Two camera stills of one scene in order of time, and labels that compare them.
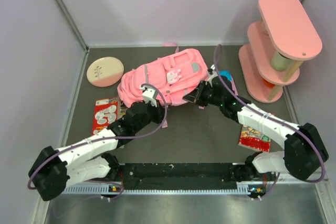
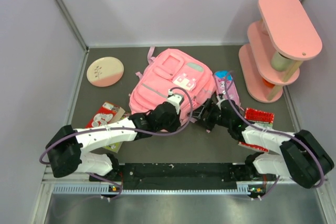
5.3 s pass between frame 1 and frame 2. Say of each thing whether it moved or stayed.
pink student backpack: moved
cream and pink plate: stayed
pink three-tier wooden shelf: stayed
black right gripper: moved
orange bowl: stayed
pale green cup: stayed
